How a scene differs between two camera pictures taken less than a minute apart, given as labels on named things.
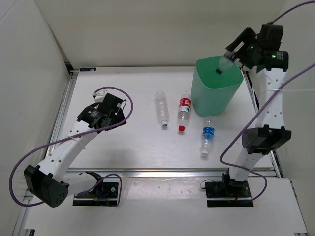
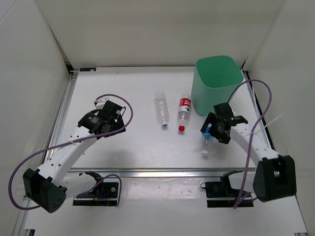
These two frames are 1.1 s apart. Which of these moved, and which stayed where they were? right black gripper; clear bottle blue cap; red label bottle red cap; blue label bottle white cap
Moved: right black gripper
Stayed: blue label bottle white cap; red label bottle red cap; clear bottle blue cap
